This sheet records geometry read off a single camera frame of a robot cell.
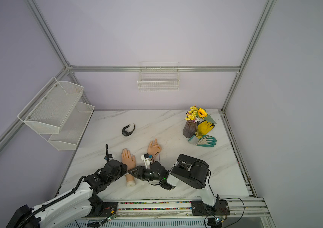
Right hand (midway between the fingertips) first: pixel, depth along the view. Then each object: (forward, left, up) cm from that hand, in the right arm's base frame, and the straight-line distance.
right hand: (130, 174), depth 80 cm
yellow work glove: (+37, -51, -4) cm, 63 cm away
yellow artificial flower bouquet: (+29, -39, +20) cm, 52 cm away
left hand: (+5, +3, -2) cm, 7 cm away
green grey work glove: (+24, -49, -4) cm, 55 cm away
